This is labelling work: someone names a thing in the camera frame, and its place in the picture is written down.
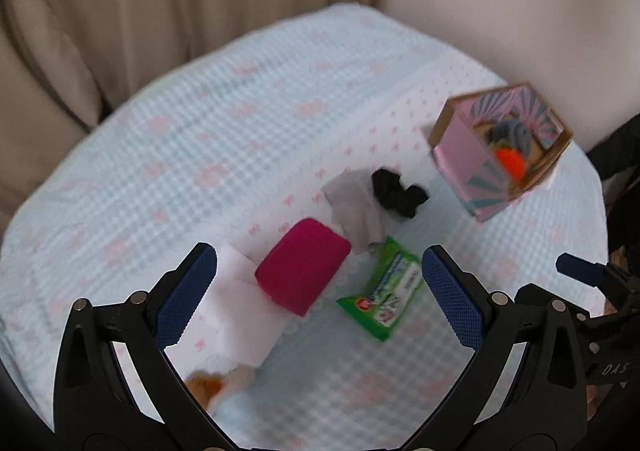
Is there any orange fluffy ball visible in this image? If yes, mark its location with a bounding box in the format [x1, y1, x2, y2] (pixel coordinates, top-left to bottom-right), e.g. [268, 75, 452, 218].
[495, 146, 529, 178]

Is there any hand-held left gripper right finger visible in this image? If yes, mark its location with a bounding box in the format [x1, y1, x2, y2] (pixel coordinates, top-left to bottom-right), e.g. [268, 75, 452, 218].
[400, 245, 589, 451]

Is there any white cloth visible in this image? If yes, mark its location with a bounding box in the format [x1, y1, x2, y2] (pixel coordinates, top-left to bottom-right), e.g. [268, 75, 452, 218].
[192, 242, 284, 370]

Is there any grey sock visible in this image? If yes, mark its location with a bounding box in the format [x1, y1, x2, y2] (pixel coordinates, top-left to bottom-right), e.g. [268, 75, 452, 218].
[487, 117, 534, 155]

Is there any light grey cloth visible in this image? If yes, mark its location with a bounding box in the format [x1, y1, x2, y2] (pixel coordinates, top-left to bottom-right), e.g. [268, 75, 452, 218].
[322, 171, 389, 255]

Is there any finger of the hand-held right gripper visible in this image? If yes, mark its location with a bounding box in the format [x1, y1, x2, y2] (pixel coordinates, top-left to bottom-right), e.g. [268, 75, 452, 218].
[556, 252, 632, 293]

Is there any black cloth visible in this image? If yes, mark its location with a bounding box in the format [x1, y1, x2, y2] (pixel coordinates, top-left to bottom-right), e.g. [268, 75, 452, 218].
[585, 114, 640, 252]

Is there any black sock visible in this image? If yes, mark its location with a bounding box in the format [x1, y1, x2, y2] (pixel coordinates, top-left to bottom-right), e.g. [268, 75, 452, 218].
[371, 168, 430, 220]

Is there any pink patterned cardboard box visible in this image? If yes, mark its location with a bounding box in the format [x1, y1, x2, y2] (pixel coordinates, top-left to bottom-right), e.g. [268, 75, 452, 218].
[431, 84, 574, 224]

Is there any green wet wipes packet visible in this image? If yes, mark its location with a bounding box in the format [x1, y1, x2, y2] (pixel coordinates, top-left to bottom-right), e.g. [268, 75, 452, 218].
[336, 236, 429, 343]

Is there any beige curtain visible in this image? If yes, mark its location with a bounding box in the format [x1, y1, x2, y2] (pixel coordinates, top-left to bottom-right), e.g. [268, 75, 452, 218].
[0, 0, 403, 217]

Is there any magenta soft pouch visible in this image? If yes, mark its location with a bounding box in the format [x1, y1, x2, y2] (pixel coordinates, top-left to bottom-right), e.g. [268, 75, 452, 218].
[254, 217, 351, 317]

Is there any orange and white plush toy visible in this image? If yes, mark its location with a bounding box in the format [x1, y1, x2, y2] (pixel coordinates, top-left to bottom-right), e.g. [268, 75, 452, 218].
[184, 363, 256, 408]

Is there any light blue checked bedsheet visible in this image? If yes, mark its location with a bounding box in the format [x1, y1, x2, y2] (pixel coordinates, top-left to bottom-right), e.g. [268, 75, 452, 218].
[0, 1, 609, 451]

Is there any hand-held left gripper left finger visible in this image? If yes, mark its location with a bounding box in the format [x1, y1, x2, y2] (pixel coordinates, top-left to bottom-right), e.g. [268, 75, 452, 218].
[52, 242, 241, 451]

